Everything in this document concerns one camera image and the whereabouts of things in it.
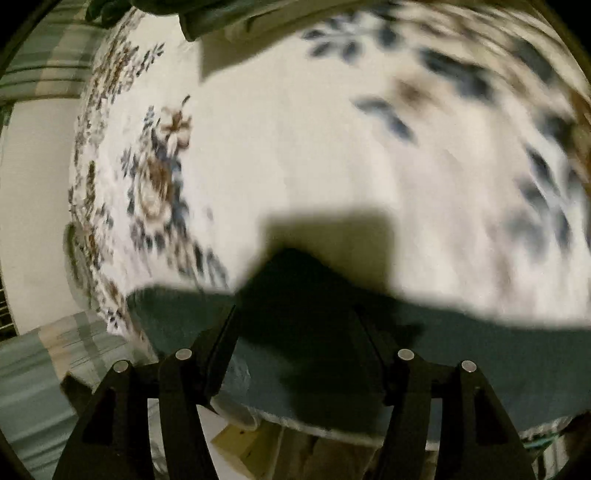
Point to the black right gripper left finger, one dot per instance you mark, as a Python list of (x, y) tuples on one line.
[(138, 409)]

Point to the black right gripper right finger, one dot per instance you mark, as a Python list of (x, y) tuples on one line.
[(459, 364)]

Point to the dark green pants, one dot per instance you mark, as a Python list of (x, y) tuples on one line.
[(315, 348)]

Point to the floral white bed blanket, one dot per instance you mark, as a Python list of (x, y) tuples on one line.
[(433, 152)]

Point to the striped grey green cloth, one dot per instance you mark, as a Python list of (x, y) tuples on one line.
[(56, 59)]

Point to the stack of folded dark clothes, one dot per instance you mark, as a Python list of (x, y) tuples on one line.
[(196, 18)]

